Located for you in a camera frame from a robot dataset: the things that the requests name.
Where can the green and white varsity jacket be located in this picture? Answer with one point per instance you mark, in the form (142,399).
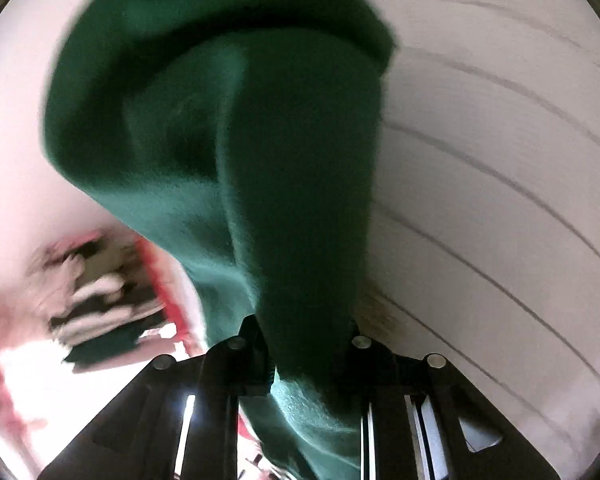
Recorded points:
(280,160)

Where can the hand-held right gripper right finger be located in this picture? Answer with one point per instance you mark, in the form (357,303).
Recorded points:
(430,410)

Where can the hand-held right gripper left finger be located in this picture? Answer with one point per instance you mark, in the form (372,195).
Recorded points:
(205,410)

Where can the row of hanging clothes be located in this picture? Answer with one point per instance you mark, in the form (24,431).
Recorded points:
(105,310)

